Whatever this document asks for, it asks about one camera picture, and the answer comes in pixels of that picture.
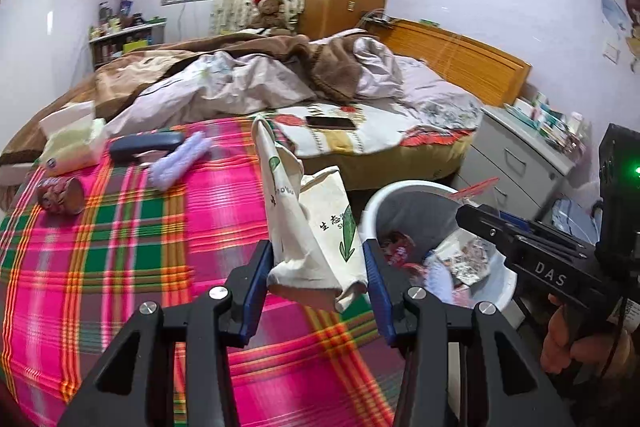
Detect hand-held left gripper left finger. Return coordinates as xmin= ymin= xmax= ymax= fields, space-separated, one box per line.
xmin=57 ymin=238 xmax=275 ymax=427

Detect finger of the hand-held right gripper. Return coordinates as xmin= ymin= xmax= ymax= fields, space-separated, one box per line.
xmin=455 ymin=203 xmax=551 ymax=253

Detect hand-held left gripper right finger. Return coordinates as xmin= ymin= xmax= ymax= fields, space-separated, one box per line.
xmin=362 ymin=238 xmax=576 ymax=427

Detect cream paper bag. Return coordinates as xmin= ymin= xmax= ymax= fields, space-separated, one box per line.
xmin=251 ymin=116 xmax=369 ymax=314

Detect white plastic bin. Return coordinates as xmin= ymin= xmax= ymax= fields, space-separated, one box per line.
xmin=360 ymin=180 xmax=518 ymax=313

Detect person's right hand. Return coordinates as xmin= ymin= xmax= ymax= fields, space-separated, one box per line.
xmin=540 ymin=294 xmax=636 ymax=380

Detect blue plastic bag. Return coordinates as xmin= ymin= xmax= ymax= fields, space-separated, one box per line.
xmin=550 ymin=197 xmax=598 ymax=243

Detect grey nightstand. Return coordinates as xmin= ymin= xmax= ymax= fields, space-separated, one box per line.
xmin=452 ymin=104 xmax=576 ymax=218

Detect boxes on nightstand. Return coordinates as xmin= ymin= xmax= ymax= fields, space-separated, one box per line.
xmin=505 ymin=92 xmax=591 ymax=155

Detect floral printed quilt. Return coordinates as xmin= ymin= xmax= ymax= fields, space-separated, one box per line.
xmin=265 ymin=103 xmax=473 ymax=158

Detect lavender fuzzy cloth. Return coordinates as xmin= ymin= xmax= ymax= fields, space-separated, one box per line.
xmin=148 ymin=131 xmax=213 ymax=192

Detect wooden headboard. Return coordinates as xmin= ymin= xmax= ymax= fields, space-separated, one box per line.
xmin=370 ymin=18 xmax=532 ymax=108

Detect black smartphone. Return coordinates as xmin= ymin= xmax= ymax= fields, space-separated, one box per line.
xmin=305 ymin=116 xmax=357 ymax=131

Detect dark grey glasses case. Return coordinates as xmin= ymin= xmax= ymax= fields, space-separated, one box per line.
xmin=109 ymin=132 xmax=186 ymax=165

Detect pale pink duvet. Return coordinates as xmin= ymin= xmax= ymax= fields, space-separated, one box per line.
xmin=102 ymin=38 xmax=483 ymax=138

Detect red cartoon face can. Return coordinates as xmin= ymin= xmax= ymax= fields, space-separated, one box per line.
xmin=36 ymin=176 xmax=86 ymax=214

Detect yellow tissue pack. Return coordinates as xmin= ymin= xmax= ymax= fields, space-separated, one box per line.
xmin=39 ymin=101 xmax=108 ymax=178

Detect brown fleece blanket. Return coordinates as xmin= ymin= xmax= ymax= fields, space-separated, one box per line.
xmin=0 ymin=32 xmax=368 ymax=178

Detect teddy bear with red hat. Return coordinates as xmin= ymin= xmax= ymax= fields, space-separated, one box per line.
xmin=248 ymin=0 xmax=293 ymax=36

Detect white shelf unit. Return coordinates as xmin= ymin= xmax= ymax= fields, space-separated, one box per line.
xmin=89 ymin=19 xmax=168 ymax=70

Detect bottles on shelf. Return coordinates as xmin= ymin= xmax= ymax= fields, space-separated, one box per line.
xmin=90 ymin=0 xmax=166 ymax=35

